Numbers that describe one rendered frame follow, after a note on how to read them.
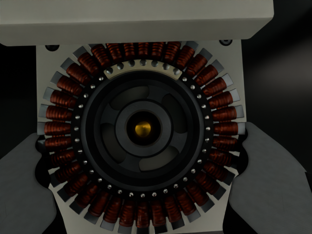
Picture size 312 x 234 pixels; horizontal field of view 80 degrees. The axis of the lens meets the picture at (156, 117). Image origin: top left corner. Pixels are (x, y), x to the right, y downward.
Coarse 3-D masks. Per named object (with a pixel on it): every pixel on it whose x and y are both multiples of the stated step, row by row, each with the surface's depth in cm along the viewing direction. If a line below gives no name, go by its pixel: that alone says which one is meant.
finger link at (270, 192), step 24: (264, 144) 9; (240, 168) 9; (264, 168) 8; (288, 168) 8; (240, 192) 7; (264, 192) 7; (288, 192) 7; (240, 216) 6; (264, 216) 6; (288, 216) 6
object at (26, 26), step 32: (0, 0) 4; (32, 0) 4; (64, 0) 4; (96, 0) 4; (128, 0) 4; (160, 0) 4; (192, 0) 4; (224, 0) 4; (256, 0) 4; (0, 32) 4; (32, 32) 4; (64, 32) 4; (96, 32) 4; (128, 32) 4; (160, 32) 4; (192, 32) 4; (224, 32) 4
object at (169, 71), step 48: (96, 48) 10; (144, 48) 10; (192, 48) 10; (48, 96) 10; (96, 96) 10; (192, 96) 10; (48, 144) 9; (96, 144) 12; (192, 144) 11; (240, 144) 10; (96, 192) 10; (144, 192) 10; (192, 192) 10
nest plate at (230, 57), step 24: (48, 48) 13; (72, 48) 13; (216, 48) 14; (240, 48) 14; (48, 72) 13; (240, 72) 14; (120, 96) 13; (144, 96) 13; (168, 96) 14; (240, 96) 14; (48, 120) 13; (240, 120) 14; (144, 168) 13; (72, 216) 13; (216, 216) 13
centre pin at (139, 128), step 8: (136, 120) 11; (144, 120) 11; (152, 120) 11; (128, 128) 11; (136, 128) 11; (144, 128) 11; (152, 128) 11; (136, 136) 11; (144, 136) 11; (152, 136) 11; (144, 144) 11
